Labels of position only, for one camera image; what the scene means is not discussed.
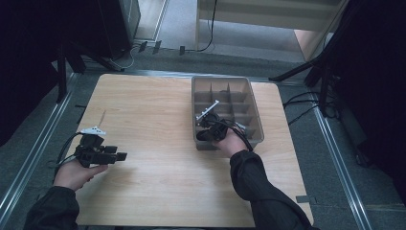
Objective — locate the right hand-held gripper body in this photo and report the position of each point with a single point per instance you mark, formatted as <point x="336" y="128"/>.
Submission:
<point x="214" y="126"/>

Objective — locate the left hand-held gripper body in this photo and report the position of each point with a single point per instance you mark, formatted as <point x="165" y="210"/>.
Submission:
<point x="91" y="150"/>

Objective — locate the grey divided storage box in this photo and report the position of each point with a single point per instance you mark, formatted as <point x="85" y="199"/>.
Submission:
<point x="242" y="105"/>

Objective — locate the person's right hand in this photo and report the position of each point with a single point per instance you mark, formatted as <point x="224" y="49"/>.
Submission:
<point x="231" y="143"/>

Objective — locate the person's left hand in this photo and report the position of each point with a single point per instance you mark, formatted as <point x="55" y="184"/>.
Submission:
<point x="75" y="175"/>

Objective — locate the black tripod stand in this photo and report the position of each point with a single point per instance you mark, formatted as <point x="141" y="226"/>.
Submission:
<point x="68" y="62"/>

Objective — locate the black curtain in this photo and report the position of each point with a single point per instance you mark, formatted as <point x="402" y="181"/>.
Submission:
<point x="28" y="57"/>
<point x="376" y="80"/>

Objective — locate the black cabinet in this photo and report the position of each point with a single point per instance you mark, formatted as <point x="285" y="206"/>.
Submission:
<point x="118" y="25"/>

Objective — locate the white shelf unit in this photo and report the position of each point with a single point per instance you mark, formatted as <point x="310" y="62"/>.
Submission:
<point x="271" y="16"/>

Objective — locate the black metal stand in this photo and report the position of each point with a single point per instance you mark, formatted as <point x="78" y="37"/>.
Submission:
<point x="322" y="64"/>

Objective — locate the metal floor rail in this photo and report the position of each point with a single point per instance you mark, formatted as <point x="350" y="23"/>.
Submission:
<point x="341" y="166"/>
<point x="38" y="140"/>

